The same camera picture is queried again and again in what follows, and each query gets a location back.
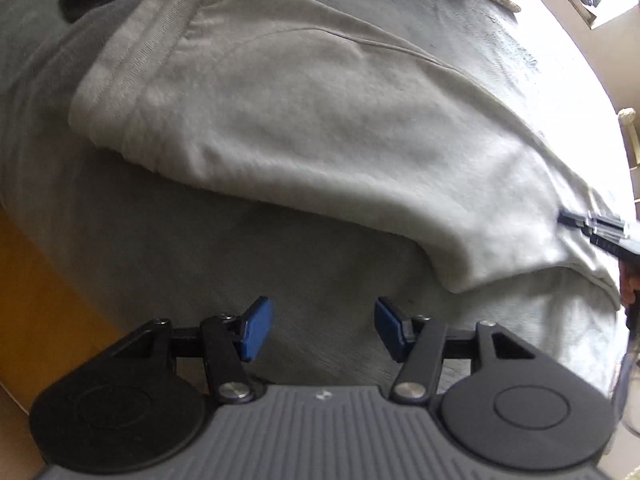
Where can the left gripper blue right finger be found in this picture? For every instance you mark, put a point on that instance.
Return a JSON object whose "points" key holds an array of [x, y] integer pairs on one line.
{"points": [[418, 345]]}

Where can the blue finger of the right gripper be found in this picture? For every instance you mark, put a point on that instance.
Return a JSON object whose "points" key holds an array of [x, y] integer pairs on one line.
{"points": [[572, 219]]}

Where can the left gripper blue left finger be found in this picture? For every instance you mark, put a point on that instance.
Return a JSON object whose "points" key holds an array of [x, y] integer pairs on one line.
{"points": [[229, 342]]}

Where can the grey sweatshirt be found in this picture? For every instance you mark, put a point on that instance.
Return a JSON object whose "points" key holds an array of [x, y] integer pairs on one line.
{"points": [[293, 103]]}

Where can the person's right hand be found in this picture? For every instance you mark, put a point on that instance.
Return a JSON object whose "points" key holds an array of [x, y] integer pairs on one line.
{"points": [[629, 283]]}

